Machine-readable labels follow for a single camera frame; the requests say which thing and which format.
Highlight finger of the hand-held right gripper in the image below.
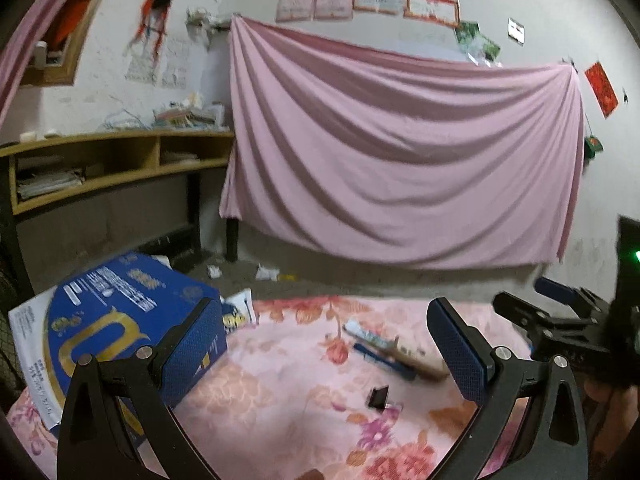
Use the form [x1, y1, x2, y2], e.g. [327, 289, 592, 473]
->
[534, 276, 611, 318]
[492, 291, 581, 346]

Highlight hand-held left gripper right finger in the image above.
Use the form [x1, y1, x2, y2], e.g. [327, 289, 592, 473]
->
[426, 297, 588, 480]

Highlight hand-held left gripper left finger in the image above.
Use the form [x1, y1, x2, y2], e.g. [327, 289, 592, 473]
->
[56, 297, 223, 480]

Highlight brown wooden stick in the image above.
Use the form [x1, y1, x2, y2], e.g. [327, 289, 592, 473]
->
[392, 347, 451, 385]

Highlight blue plastic stick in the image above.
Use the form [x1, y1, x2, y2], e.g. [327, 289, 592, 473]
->
[353, 343, 418, 382]

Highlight white squeezed tube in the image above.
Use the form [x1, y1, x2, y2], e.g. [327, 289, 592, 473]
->
[344, 320, 401, 356]

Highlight person's right hand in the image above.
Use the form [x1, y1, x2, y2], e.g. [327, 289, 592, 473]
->
[582, 377, 640, 461]

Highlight small yellow blue packet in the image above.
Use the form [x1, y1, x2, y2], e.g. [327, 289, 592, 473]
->
[221, 288, 259, 332]

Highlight blue cardboard box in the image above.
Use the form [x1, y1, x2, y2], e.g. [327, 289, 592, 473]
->
[9, 252, 228, 433]

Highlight pink floral quilt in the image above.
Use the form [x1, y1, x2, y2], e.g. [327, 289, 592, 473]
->
[5, 295, 538, 480]

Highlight pink hanging sheet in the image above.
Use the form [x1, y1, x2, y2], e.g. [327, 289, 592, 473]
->
[219, 15, 586, 270]

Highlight stack of papers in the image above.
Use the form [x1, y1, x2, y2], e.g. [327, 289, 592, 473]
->
[15, 167, 86, 201]

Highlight wooden desk shelf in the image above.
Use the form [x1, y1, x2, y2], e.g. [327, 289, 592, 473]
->
[0, 129, 236, 271]

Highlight stack of books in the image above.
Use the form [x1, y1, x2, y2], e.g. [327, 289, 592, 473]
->
[152, 101, 226, 131]

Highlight green photo print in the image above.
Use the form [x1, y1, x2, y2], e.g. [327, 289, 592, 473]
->
[470, 35, 502, 66]
[454, 20, 481, 53]

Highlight pink curtain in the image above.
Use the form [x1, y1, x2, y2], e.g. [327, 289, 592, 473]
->
[0, 0, 101, 126]

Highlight orange cloth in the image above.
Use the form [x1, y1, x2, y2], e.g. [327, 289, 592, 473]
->
[47, 0, 108, 53]

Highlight red paper wall decoration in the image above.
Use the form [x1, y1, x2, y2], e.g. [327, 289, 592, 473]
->
[584, 61, 620, 120]

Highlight white wire hangers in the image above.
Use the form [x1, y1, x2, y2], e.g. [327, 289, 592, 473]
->
[102, 107, 151, 131]

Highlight white paper wall chart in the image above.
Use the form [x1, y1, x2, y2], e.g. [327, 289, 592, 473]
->
[125, 42, 163, 83]
[161, 40, 190, 90]

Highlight wooden window frame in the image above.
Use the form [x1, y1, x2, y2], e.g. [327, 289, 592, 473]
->
[20, 0, 123, 87]

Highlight metal wall rack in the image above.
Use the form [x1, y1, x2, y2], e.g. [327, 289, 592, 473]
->
[186, 7, 236, 36]

